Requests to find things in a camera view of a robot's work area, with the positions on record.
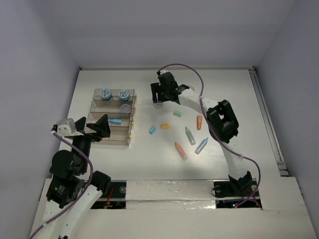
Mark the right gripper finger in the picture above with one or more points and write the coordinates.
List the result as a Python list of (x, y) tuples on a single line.
[(155, 91), (174, 97)]

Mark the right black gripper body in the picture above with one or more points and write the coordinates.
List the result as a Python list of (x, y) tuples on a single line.
[(162, 93)]

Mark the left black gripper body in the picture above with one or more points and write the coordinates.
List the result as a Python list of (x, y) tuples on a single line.
[(87, 132)]

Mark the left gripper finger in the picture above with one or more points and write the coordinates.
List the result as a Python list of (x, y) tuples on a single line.
[(101, 127), (80, 125)]

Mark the blue highlighter with cap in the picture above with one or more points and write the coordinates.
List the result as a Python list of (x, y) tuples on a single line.
[(115, 121)]

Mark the clear paperclip jar small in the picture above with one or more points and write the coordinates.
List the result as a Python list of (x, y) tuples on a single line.
[(125, 109)]

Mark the blue lid jar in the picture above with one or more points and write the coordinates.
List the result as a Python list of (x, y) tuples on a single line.
[(106, 94), (124, 95)]

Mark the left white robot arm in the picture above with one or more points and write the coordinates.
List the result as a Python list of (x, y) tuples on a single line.
[(75, 186)]

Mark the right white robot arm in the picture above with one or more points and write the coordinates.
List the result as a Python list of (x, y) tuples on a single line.
[(221, 120)]

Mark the small green cap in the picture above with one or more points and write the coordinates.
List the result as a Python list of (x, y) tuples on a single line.
[(178, 114)]

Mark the small orange cap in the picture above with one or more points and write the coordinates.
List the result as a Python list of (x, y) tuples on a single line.
[(165, 126)]

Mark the orange highlighter cap large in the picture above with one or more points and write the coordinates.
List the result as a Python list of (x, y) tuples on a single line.
[(199, 120)]

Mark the blue lid jar in bin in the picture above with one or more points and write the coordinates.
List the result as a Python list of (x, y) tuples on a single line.
[(106, 94)]

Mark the small blue cap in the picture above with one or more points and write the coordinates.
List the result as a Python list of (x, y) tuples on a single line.
[(152, 130)]

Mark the green highlighter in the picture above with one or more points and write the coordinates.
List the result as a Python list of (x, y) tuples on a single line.
[(190, 136)]

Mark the orange highlighter pen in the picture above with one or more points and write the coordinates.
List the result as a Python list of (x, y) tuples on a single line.
[(181, 152)]

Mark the blue clear highlighter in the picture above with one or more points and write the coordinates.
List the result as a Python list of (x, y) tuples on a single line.
[(201, 146)]

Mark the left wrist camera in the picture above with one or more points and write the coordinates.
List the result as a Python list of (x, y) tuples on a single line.
[(66, 128)]

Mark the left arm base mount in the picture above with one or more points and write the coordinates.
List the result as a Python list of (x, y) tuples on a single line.
[(115, 199)]

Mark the aluminium rail right edge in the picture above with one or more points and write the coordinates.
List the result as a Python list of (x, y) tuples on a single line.
[(268, 124)]

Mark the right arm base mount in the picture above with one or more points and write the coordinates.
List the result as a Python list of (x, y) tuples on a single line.
[(228, 196)]

